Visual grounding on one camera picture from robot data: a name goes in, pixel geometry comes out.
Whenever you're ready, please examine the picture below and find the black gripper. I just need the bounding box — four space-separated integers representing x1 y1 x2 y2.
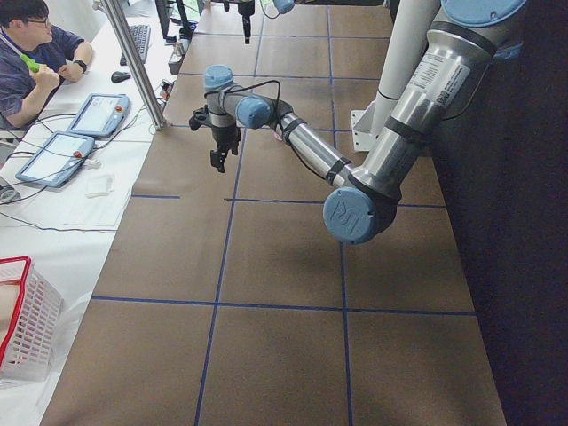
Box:
209 124 241 173
238 0 256 44

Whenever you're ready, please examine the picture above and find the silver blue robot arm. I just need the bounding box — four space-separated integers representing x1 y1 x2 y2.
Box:
237 0 295 44
189 1 527 244

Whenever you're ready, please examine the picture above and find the black monitor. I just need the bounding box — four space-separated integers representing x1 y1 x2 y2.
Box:
154 0 197 44

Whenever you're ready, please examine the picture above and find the black keyboard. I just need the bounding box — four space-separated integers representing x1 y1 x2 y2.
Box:
117 24 151 66

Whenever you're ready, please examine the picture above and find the far teach pendant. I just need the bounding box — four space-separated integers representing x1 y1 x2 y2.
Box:
67 93 130 137

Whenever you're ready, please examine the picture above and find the teach pendant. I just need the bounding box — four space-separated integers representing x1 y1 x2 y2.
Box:
15 131 95 188
67 93 130 137

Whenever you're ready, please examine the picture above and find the black computer mouse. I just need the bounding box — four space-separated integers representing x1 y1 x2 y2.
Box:
110 71 131 83

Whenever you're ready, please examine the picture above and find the near teach pendant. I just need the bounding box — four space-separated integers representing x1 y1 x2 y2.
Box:
15 131 95 188

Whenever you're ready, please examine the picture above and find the seated person in blue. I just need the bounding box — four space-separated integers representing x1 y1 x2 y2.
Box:
1 1 93 130

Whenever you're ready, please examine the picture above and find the white basket red rim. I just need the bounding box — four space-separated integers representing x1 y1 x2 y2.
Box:
1 256 62 389

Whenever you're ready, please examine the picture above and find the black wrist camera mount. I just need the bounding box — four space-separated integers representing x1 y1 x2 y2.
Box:
188 105 211 131

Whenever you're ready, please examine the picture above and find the black camera cable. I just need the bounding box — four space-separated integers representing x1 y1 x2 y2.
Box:
219 79 283 106

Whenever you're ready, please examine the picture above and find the aluminium frame post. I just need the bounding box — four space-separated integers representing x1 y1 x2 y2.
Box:
100 0 166 130

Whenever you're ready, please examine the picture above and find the white pedestal column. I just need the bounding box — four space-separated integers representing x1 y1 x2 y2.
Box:
351 0 441 152

